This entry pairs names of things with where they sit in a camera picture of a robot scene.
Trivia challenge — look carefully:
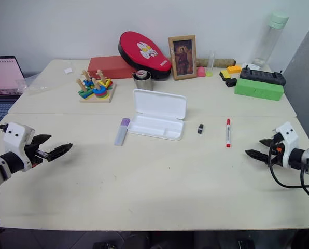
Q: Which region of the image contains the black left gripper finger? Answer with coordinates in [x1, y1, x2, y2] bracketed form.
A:
[46, 143, 74, 162]
[32, 134, 52, 147]

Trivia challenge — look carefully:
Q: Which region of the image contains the white plastic case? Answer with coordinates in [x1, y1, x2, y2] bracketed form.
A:
[127, 88, 188, 142]

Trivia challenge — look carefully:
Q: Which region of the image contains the green foam box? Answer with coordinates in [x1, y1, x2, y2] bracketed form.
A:
[234, 77, 285, 102]

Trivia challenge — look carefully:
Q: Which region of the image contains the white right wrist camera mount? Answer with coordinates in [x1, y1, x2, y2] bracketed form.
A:
[272, 121, 300, 167]

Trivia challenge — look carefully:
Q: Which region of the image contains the purple grey lead refill box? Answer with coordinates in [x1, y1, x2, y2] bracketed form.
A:
[114, 118, 131, 147]

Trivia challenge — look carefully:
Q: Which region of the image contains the red cardboard box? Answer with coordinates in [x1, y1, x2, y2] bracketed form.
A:
[87, 55, 137, 80]

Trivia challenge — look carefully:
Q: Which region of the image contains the open laptop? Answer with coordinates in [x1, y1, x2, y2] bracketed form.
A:
[0, 55, 25, 126]

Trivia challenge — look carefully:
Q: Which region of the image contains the clear bottle with green lid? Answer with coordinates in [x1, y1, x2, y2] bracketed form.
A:
[252, 10, 290, 67]

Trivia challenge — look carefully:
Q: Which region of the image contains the wooden picture frame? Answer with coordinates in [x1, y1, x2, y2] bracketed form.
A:
[167, 35, 198, 81]

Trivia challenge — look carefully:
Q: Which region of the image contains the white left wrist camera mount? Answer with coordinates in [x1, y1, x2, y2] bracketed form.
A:
[3, 121, 36, 172]

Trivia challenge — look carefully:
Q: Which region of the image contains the clear tube with green base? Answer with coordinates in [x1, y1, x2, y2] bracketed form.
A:
[206, 50, 216, 77]

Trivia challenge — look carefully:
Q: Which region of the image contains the brown wooden log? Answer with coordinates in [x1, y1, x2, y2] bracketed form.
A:
[195, 58, 237, 68]

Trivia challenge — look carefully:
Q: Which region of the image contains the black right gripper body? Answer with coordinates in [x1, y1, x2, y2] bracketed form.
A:
[266, 139, 285, 167]

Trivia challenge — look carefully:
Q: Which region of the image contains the steel cup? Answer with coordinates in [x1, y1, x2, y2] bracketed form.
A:
[132, 70, 155, 91]

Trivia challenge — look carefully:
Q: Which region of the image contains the wooden shape stacking toy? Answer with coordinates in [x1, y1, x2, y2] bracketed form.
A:
[75, 68, 118, 104]

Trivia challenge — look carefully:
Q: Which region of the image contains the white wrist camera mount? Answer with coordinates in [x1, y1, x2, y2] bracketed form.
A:
[3, 121, 36, 172]
[272, 121, 300, 167]

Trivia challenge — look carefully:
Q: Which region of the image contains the red capped whiteboard marker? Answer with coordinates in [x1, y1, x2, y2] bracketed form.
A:
[224, 118, 233, 149]

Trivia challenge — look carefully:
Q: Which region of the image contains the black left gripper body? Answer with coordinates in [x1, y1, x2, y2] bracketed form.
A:
[21, 136, 51, 169]

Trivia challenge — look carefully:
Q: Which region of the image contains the red black round pad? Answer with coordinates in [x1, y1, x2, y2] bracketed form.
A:
[118, 31, 173, 81]

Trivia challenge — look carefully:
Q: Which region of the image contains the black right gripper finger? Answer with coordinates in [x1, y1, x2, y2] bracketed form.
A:
[259, 138, 276, 149]
[244, 149, 271, 164]

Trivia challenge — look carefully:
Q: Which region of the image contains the grey partition panel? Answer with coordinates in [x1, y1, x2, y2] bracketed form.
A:
[282, 12, 309, 150]

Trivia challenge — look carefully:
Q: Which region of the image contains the clear plastic bag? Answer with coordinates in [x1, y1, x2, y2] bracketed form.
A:
[15, 71, 52, 94]

